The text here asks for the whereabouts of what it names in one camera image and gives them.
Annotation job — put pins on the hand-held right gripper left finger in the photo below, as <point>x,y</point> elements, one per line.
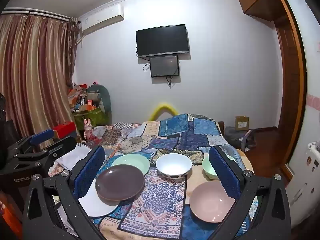
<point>88,172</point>

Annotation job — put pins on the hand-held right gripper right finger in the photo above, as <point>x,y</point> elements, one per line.
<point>222,175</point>

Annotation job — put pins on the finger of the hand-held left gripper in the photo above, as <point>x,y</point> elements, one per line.
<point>41,136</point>
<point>62,146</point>

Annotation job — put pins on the green bowl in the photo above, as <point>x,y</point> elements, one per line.
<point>207,168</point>

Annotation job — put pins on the pink bowl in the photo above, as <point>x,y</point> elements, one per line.
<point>210,202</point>

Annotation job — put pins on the brown plate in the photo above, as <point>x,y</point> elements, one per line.
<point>120,182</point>

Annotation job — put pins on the white plate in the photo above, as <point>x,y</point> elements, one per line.
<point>97,206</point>

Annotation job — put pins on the green plate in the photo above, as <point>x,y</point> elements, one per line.
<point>130,161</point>

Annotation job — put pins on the white bowl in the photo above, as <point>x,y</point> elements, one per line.
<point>172,163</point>

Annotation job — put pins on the white folded cloth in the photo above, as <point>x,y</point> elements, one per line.
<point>72,157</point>

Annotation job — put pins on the red box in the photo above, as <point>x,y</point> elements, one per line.
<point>65,128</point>

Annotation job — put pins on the pink bunny toy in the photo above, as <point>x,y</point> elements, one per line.
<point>88,130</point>

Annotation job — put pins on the black bag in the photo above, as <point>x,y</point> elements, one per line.
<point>6,130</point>

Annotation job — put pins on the green shopping bag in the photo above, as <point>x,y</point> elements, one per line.
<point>90,116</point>

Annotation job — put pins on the grey bag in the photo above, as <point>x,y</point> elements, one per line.
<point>235,135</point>

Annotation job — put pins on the pile of assorted boxes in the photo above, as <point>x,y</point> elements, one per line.
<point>78,97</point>

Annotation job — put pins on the cardboard box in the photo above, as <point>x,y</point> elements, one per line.
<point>242,123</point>

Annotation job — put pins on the striped brown curtain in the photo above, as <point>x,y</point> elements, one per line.
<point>32,75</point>

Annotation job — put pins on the patchwork blanket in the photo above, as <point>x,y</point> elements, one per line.
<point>162,200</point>

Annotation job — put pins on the white stickered appliance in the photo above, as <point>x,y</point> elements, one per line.
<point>303,180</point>

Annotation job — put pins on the small black monitor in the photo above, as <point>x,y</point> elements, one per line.
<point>163,66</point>

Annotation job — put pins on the white air conditioner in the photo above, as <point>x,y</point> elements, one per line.
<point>102,20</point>

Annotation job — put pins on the white curtain rail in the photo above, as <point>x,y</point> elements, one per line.
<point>37,14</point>

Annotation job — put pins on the black wall television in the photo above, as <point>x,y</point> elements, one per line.
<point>161,40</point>

